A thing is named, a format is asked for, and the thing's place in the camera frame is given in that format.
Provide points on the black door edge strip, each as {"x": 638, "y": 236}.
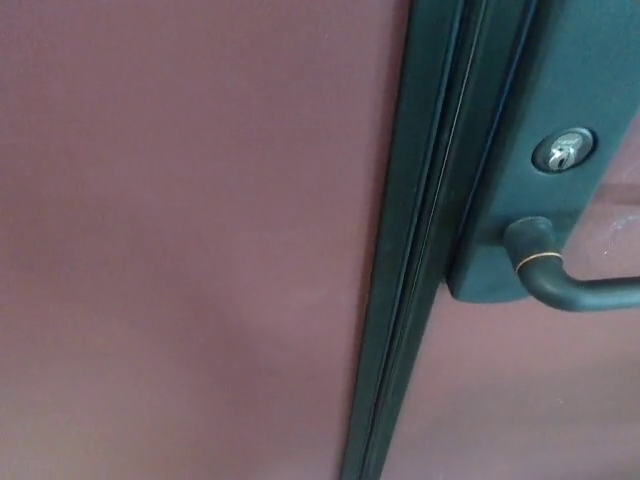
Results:
{"x": 400, "y": 250}
{"x": 450, "y": 225}

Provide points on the silver lock cylinder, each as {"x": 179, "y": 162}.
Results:
{"x": 564, "y": 151}

